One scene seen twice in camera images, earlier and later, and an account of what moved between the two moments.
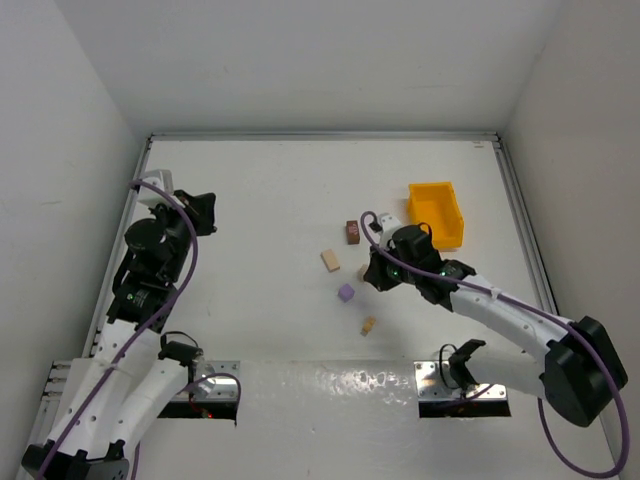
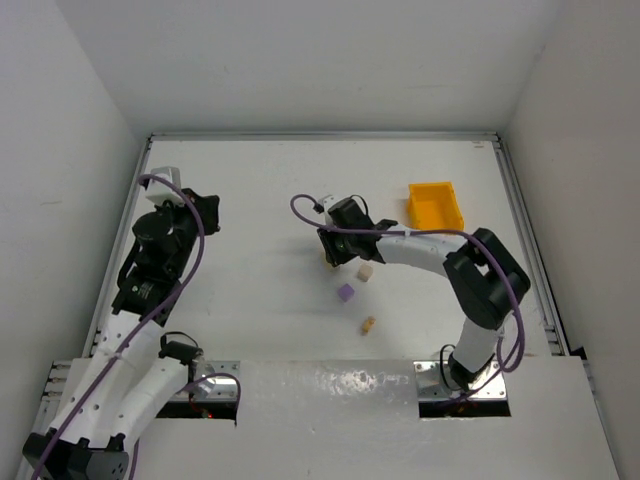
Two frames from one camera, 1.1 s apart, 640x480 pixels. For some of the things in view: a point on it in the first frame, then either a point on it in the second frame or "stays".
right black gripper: (376, 273) → (331, 246)
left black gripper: (198, 212) stays
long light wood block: (330, 260) stays
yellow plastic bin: (436, 204) stays
